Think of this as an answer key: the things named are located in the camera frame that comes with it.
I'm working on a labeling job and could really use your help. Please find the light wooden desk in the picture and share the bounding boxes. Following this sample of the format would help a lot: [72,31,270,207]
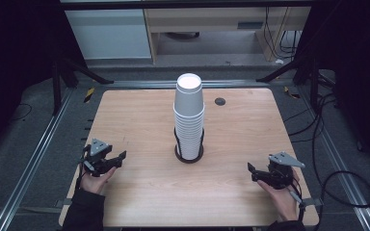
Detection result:
[144,7,312,64]

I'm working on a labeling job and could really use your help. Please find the yellow black tape strip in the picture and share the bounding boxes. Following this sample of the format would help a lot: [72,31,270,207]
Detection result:
[283,86,302,100]
[83,87,95,104]

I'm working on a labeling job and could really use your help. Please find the white cabinet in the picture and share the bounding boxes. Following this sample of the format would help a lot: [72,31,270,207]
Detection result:
[65,9,152,61]

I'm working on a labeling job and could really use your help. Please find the dark round object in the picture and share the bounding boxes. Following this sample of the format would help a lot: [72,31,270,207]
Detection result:
[165,31,200,41]

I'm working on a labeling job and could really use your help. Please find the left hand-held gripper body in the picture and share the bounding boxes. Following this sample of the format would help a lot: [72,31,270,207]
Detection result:
[81,138,117,177]

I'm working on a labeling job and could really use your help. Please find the stack of white paper cups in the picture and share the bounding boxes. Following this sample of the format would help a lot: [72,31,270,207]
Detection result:
[172,72,206,161]

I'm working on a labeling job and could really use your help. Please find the right hand-held gripper cable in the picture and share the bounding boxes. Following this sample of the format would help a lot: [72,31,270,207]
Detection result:
[288,179,306,223]

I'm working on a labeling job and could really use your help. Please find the grey tape piece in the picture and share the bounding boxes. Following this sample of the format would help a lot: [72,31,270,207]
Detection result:
[300,197,324,207]
[55,197,79,208]

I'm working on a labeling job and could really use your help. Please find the black metal stand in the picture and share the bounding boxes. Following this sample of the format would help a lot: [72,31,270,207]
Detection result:
[51,57,115,116]
[255,57,322,110]

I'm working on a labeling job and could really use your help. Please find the left hand-held gripper cable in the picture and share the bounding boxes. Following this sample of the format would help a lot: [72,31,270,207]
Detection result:
[76,144,90,191]

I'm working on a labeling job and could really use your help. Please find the metal floor rail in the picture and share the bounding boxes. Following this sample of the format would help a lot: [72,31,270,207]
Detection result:
[0,88,75,231]
[104,80,271,90]
[297,86,370,231]

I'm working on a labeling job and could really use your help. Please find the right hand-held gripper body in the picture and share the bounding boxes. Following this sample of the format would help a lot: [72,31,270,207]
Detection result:
[263,151,306,191]

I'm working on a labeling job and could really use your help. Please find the hand-held gripper cable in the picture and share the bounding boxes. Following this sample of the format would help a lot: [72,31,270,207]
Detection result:
[76,144,90,191]
[288,179,306,223]

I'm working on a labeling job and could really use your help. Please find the person's left hand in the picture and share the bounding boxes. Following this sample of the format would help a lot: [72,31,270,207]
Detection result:
[79,166,119,195]

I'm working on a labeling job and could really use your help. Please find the hanging black cables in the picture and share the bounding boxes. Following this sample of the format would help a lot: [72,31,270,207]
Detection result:
[264,7,303,61]

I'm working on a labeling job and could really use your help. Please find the thin black floor cable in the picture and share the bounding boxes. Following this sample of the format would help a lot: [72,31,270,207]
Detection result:
[9,103,33,122]

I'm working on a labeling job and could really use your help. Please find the person's right hand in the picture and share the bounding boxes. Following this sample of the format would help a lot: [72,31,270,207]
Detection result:
[257,171,302,222]

